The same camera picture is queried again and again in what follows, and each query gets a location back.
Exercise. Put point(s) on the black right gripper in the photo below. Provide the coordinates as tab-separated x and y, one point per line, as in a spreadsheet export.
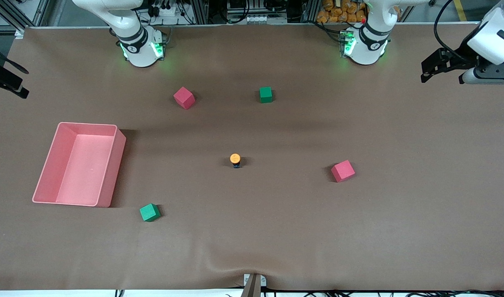
0	76

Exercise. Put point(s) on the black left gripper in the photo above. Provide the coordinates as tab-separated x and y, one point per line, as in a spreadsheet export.
461	60

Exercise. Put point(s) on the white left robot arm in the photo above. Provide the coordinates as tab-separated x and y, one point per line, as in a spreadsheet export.
371	41

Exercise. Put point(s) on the bag of orange snacks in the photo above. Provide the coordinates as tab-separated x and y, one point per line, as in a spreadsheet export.
338	14

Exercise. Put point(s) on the pink plastic bin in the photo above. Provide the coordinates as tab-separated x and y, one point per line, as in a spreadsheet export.
83	177

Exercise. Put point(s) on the pink foam cube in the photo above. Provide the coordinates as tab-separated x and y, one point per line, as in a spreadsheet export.
184	97
342	171

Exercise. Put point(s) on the white power strip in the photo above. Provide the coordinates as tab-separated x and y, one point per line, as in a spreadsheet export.
165	11

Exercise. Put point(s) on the green foam cube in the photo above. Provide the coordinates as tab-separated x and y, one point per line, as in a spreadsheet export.
266	95
149	212

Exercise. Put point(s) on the white terminal block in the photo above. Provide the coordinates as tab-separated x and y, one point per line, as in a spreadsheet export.
258	19

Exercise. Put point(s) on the brown table mat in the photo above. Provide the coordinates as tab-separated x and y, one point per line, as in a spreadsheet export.
252	231

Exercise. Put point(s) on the brown pointed bar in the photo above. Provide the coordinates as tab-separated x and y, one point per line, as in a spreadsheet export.
252	288

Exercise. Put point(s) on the aluminium frame profile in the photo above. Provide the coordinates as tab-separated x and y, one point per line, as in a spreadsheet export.
200	10
19	33

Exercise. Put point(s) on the small metal bracket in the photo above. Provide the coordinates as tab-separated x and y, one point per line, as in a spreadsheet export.
263	281

